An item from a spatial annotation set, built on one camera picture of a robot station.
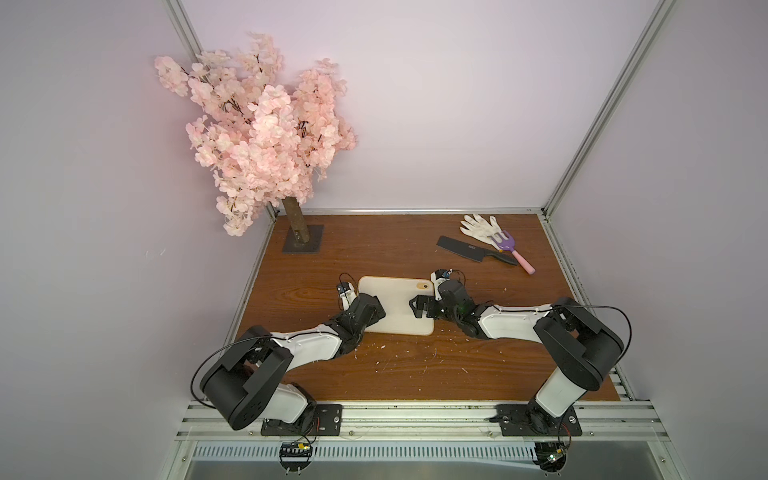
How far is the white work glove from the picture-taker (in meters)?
1.13

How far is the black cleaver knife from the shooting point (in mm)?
1067

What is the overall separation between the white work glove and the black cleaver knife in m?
0.04
